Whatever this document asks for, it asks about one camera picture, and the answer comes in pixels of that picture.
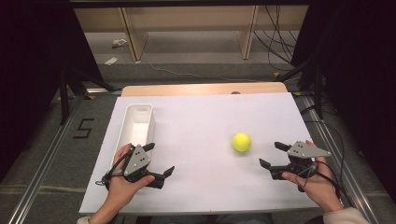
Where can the light wooden shelf unit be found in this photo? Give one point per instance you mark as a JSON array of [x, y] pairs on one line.
[[134, 37]]

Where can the black frame bar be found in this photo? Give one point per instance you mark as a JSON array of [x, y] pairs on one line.
[[186, 3]]

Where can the light wooden table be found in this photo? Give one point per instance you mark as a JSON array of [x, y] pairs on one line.
[[186, 89]]

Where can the dark curtain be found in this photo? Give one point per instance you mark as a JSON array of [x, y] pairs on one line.
[[31, 77], [358, 77]]

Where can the person's left hand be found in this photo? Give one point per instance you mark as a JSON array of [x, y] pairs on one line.
[[123, 189]]

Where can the yellow tennis ball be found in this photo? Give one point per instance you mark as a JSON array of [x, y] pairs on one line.
[[241, 142]]

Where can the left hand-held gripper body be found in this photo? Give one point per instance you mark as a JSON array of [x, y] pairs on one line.
[[137, 160]]

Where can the person's right hand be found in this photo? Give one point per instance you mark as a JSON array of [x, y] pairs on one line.
[[322, 188]]

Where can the white paper scrap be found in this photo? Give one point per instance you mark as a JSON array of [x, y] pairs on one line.
[[111, 61]]

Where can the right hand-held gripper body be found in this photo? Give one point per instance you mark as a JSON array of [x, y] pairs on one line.
[[306, 151]]

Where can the white board sheet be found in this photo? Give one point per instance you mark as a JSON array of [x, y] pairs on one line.
[[202, 124]]

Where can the small white floor device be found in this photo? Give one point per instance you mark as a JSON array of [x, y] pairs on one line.
[[120, 42]]

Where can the white plastic bin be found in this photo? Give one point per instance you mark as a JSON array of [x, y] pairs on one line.
[[138, 124]]

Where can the aluminium floor rail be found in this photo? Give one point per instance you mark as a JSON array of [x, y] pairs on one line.
[[40, 174], [339, 168]]

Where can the black metal stand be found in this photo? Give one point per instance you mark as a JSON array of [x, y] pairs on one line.
[[64, 99], [317, 93]]

